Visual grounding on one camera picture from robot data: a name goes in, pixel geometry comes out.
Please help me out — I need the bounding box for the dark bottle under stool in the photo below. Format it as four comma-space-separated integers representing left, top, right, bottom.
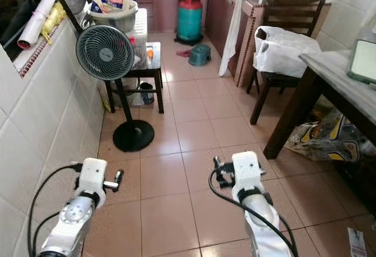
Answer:
135, 82, 155, 106

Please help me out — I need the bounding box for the white paper roll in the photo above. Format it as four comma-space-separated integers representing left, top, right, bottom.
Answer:
17, 0, 60, 51

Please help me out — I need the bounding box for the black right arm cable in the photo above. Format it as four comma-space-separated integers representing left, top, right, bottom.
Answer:
209, 169, 300, 257

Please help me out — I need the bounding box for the small teal plastic stool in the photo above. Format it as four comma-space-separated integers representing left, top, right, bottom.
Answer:
188, 44, 212, 68

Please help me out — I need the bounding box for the black standing fan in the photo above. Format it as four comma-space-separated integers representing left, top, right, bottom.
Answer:
75, 24, 156, 153

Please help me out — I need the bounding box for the marble top wooden table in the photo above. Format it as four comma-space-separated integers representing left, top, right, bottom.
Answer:
263, 49, 376, 161

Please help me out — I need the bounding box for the green and white container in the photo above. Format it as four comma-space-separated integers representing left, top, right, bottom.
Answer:
346, 38, 376, 86

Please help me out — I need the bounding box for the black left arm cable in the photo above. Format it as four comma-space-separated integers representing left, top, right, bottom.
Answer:
27, 163, 84, 257

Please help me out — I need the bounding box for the white plastic bag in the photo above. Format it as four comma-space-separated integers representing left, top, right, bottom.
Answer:
253, 25, 323, 79

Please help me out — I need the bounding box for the dark wooden stool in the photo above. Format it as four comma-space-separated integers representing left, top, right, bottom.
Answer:
103, 41, 166, 115

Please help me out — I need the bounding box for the dark wooden chair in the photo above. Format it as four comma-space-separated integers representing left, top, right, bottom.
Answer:
247, 0, 335, 126

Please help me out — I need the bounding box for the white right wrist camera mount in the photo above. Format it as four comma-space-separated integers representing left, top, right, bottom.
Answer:
231, 151, 264, 192

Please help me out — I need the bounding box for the white plastic storage box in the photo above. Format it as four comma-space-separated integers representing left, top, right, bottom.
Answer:
128, 8, 149, 71

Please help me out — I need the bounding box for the white hanging cloth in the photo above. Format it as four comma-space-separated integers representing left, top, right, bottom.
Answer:
218, 0, 249, 79

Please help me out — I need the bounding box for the yellow plastic bag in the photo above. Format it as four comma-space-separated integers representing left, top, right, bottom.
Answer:
42, 1, 67, 45

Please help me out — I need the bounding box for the teal gas cylinder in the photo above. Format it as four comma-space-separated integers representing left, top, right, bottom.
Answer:
176, 0, 205, 46

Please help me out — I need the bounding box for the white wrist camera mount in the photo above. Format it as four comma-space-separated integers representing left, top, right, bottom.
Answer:
76, 158, 108, 196
231, 151, 264, 192

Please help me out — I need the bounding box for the white printed paper label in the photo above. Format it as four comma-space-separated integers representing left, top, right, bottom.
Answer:
346, 226, 371, 257

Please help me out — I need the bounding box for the grey metal pot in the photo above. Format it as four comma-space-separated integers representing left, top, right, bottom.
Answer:
85, 0, 139, 34

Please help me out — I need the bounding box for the tiled kitchen counter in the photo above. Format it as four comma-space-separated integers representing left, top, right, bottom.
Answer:
205, 0, 266, 88

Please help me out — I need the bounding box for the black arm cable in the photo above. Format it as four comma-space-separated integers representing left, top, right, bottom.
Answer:
27, 163, 84, 257
209, 169, 300, 257

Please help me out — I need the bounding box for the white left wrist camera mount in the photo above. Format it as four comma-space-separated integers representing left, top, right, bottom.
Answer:
76, 158, 108, 196

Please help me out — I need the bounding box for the printed woven sack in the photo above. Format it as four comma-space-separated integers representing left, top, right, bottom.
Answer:
284, 106, 376, 164

